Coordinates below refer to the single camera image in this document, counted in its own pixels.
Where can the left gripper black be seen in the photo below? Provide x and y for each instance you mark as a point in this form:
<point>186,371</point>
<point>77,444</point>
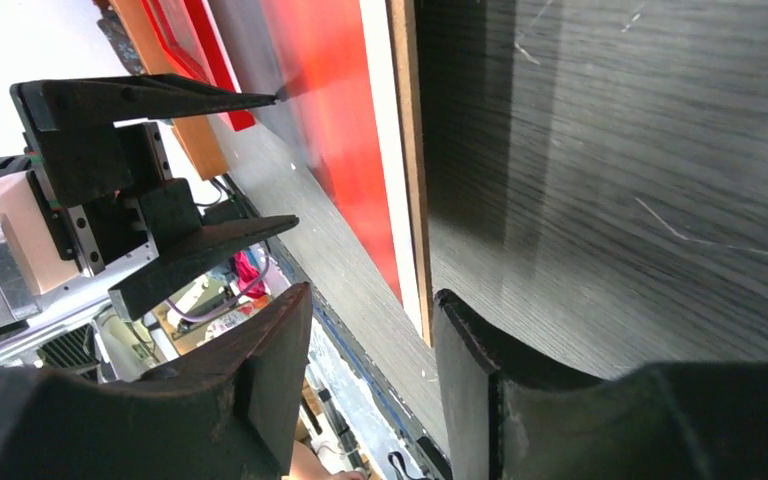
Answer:
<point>108,190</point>

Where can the red picture frame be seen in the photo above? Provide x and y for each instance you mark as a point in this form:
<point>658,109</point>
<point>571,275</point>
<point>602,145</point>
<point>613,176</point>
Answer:
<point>191,41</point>

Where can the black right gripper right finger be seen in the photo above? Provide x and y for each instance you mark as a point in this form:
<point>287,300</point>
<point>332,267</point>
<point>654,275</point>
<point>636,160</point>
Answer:
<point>512,412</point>

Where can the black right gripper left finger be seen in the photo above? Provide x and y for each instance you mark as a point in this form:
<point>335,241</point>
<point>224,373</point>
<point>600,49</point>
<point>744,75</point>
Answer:
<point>226,410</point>

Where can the wooden compartment tray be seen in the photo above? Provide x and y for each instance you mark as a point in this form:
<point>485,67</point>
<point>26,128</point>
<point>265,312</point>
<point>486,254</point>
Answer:
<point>195,134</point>

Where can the brown backing board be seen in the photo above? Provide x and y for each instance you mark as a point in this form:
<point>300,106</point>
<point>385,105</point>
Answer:
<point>403,30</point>

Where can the sunset photo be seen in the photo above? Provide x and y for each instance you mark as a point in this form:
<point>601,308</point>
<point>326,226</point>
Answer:
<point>331,65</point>

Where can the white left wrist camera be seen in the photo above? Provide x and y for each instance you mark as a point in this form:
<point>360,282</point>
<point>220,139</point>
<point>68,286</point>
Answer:
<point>30,264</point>

